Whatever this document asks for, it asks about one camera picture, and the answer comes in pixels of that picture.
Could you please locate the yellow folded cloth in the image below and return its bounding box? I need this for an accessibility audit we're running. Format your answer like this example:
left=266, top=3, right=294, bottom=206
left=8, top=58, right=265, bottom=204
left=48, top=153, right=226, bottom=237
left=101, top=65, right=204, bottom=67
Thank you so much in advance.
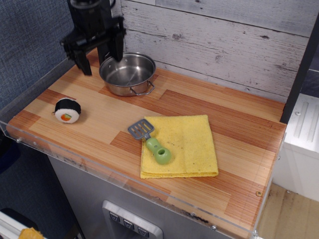
left=140, top=115, right=218, bottom=179

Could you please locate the yellow object bottom left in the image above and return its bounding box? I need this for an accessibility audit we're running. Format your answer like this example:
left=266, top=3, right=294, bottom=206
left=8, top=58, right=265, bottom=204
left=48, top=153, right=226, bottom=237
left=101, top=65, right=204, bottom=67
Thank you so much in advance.
left=18, top=228, right=44, bottom=239

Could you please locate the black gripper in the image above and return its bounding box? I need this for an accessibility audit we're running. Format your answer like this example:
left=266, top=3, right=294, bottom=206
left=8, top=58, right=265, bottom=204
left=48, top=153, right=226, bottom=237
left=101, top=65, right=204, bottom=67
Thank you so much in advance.
left=60, top=4, right=126, bottom=76

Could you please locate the white box at right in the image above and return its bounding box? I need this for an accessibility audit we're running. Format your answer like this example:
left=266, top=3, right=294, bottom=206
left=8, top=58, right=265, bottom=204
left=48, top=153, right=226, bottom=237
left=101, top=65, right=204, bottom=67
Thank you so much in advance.
left=273, top=94, right=319, bottom=201

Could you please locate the silver cabinet button panel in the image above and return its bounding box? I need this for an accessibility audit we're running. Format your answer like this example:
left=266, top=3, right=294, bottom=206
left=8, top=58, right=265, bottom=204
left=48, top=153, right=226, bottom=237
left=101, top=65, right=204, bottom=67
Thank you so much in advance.
left=102, top=200, right=163, bottom=239

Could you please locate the dark right vertical post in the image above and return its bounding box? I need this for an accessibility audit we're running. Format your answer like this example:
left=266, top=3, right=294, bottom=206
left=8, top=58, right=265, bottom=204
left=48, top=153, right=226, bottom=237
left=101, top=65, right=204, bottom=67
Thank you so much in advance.
left=280, top=0, right=319, bottom=123

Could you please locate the green grey toy spatula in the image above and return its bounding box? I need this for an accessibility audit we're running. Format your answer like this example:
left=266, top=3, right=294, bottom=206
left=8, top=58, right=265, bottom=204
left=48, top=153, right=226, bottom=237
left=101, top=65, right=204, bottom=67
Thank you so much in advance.
left=128, top=119, right=171, bottom=165

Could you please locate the stainless steel pot bowl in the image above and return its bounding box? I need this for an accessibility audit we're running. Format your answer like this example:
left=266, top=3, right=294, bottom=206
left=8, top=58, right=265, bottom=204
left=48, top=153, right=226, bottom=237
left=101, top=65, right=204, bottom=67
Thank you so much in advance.
left=99, top=52, right=156, bottom=97

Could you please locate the clear acrylic table guard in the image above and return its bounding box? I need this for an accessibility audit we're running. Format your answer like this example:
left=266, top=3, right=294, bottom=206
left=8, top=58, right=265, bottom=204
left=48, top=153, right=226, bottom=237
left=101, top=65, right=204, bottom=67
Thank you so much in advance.
left=0, top=51, right=286, bottom=239

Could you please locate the plush sushi roll toy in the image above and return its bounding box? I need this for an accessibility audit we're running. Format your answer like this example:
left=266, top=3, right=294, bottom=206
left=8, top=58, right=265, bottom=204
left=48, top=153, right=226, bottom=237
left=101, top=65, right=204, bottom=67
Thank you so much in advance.
left=53, top=98, right=81, bottom=123

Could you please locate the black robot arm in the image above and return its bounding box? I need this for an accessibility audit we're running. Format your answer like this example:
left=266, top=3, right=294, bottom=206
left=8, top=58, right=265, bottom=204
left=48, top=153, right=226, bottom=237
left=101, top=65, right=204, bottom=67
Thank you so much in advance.
left=60, top=0, right=126, bottom=76

